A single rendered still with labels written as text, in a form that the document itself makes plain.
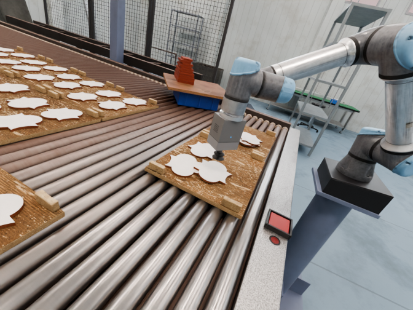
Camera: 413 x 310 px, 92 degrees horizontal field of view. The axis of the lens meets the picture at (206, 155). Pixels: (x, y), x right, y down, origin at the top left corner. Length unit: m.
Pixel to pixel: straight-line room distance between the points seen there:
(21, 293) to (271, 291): 0.45
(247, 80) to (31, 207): 0.60
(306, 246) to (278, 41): 7.04
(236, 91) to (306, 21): 7.33
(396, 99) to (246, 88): 0.50
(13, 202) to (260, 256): 0.57
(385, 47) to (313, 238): 0.93
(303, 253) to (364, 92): 7.06
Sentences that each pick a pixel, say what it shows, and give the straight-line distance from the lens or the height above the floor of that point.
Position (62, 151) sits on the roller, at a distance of 0.82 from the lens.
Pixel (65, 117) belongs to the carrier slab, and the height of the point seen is 0.95.
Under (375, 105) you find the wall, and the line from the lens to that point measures 8.23.
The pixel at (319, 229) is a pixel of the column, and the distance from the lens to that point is 1.28.
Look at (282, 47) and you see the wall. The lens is 7.80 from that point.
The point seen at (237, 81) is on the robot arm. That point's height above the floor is 1.26.
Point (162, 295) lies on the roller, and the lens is 0.46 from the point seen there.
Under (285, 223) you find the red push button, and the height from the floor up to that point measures 0.93.
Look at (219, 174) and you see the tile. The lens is 0.72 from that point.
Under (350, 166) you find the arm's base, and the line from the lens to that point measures 1.14.
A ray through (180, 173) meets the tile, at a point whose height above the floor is 0.94.
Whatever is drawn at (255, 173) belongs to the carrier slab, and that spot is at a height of 0.94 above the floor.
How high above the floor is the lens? 1.33
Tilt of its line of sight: 28 degrees down
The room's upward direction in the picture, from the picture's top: 15 degrees clockwise
